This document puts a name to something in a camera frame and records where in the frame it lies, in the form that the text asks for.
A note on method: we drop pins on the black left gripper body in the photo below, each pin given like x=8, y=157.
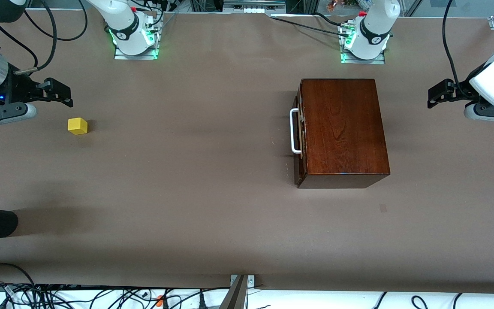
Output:
x=462, y=89

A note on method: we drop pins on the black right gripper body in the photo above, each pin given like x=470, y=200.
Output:
x=19, y=87

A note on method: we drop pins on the yellow cube block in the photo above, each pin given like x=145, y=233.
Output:
x=77, y=126

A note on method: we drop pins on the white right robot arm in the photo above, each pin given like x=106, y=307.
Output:
x=122, y=25

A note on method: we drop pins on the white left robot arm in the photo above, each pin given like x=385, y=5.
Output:
x=375, y=25

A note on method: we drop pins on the dark brown wooden cabinet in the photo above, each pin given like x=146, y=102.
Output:
x=341, y=128

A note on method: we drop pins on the grey power strip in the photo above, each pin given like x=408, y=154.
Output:
x=253, y=6

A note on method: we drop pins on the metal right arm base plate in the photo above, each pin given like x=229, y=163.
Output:
x=120, y=56

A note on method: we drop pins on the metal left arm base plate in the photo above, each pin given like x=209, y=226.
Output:
x=378, y=61

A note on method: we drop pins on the metal table edge bracket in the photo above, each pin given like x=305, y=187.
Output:
x=237, y=294

